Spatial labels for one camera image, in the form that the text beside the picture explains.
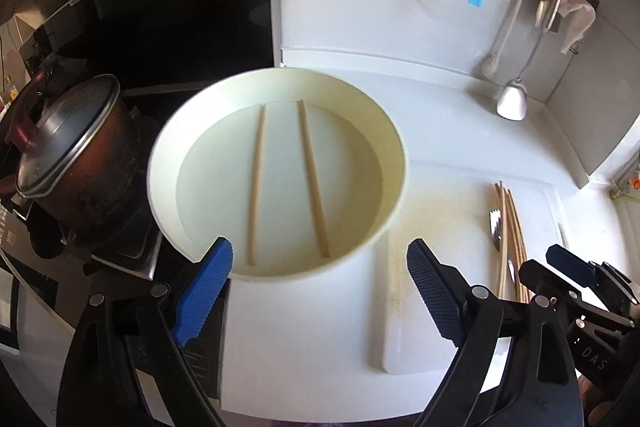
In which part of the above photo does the brown cooking pot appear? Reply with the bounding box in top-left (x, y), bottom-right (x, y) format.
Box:
top-left (17, 74), bottom-right (151, 243)

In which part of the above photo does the metal ladle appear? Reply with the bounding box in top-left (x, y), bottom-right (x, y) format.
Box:
top-left (496, 24), bottom-right (548, 122)

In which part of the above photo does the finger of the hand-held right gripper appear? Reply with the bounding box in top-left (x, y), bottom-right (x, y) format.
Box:
top-left (518, 259), bottom-right (572, 308)
top-left (546, 244), bottom-right (598, 290)

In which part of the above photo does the cream round bowl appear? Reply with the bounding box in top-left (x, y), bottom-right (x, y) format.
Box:
top-left (146, 68), bottom-right (410, 282)

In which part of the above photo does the wall power outlet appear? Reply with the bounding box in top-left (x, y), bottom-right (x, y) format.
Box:
top-left (611, 171), bottom-right (640, 202)

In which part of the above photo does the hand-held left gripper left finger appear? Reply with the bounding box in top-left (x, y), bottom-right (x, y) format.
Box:
top-left (55, 236), bottom-right (235, 427)

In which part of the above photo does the metal pot lid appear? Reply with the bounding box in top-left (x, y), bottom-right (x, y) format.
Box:
top-left (5, 72), bottom-right (122, 198)

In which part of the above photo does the white cutting board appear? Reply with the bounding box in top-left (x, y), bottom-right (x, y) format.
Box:
top-left (370, 162), bottom-right (568, 375)

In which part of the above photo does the metal fork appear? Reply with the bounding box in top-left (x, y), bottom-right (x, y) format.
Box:
top-left (488, 208), bottom-right (518, 285)

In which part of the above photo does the person's right hand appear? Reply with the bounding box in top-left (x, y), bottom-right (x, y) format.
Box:
top-left (580, 377), bottom-right (613, 427)

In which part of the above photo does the white rag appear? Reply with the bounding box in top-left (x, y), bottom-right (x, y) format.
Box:
top-left (557, 0), bottom-right (597, 56)

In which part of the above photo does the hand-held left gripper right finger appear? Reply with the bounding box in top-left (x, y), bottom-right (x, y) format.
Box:
top-left (406, 238), bottom-right (586, 427)

